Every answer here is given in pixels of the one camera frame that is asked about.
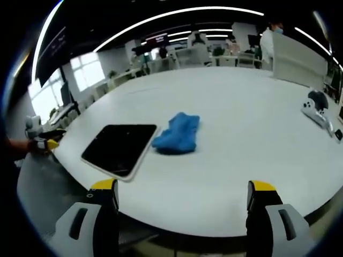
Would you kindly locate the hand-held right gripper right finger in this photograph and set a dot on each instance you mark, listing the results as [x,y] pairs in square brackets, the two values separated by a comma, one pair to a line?
[276,222]

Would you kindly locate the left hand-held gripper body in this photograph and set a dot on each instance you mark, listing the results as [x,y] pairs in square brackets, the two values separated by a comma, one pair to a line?
[33,128]

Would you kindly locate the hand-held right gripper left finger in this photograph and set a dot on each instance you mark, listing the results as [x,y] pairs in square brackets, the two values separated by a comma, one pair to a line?
[88,219]

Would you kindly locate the black tablet white frame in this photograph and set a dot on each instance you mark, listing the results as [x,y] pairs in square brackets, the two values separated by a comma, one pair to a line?
[119,150]

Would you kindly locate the blue cleaning cloth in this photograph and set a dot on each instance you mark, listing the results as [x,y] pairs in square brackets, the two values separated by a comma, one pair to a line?
[178,137]

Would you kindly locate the dark hanging display panel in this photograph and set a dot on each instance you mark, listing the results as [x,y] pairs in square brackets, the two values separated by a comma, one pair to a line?
[52,52]

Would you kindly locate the white and grey device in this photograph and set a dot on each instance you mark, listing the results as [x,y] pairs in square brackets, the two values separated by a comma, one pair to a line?
[317,111]

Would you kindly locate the white partition board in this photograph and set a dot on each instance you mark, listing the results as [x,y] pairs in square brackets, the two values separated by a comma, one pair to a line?
[298,63]

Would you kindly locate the dark wall screen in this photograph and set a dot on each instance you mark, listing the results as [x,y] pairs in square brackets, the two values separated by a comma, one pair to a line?
[158,40]

